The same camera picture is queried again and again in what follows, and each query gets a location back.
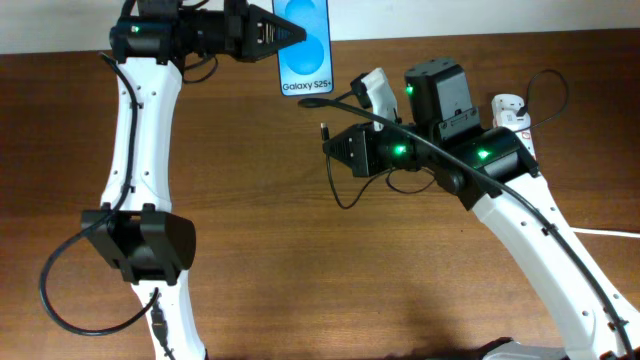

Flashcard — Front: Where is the blue screen Samsung smartphone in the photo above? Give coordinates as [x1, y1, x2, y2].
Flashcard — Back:
[272, 0, 334, 96]

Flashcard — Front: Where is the thin black charging cable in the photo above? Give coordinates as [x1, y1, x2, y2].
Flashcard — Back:
[320, 68, 570, 211]

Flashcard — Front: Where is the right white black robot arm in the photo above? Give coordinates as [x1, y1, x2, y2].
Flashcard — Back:
[323, 58, 639, 359]

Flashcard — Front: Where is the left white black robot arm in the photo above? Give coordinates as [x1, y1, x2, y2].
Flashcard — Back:
[81, 1, 307, 359]

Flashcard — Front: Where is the white USB charger plug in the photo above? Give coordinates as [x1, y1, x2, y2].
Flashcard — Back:
[493, 110, 531, 132]

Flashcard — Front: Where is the white power strip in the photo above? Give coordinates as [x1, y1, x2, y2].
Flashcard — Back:
[491, 94, 536, 159]

